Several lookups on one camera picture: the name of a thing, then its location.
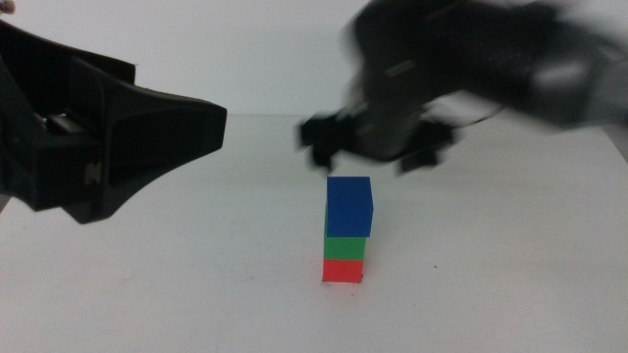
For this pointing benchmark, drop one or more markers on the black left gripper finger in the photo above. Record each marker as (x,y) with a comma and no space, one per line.
(39,64)
(162,132)

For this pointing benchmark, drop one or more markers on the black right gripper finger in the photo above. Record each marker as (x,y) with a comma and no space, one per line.
(321,139)
(432,144)

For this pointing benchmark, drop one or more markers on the blue cube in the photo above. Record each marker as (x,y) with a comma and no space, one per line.
(349,206)

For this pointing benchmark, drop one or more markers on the green cube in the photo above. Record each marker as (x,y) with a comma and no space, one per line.
(344,249)

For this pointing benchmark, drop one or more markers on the red cube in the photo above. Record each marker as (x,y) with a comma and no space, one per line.
(342,271)

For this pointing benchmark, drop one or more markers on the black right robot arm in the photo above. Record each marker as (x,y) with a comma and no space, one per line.
(520,54)

